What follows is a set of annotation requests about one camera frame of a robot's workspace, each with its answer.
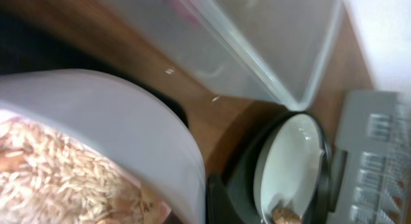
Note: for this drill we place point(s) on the grey round plate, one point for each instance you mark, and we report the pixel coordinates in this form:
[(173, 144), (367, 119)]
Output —
[(288, 167)]

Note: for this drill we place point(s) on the white bowl with food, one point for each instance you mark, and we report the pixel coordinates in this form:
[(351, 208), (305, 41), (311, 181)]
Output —
[(121, 121)]

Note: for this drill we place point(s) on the grey dishwasher rack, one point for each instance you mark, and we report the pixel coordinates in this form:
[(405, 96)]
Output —
[(371, 165)]

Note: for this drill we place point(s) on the round black serving tray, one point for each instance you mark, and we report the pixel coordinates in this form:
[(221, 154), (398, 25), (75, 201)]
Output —
[(229, 199)]

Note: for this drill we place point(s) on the clear plastic bin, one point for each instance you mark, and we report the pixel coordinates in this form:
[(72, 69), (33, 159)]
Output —
[(270, 50)]

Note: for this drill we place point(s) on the brown food lump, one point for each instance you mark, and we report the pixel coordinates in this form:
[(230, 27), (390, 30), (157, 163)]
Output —
[(285, 216)]

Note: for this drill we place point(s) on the black rectangular tray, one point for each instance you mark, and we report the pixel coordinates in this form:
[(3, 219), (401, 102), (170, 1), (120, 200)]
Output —
[(26, 48)]

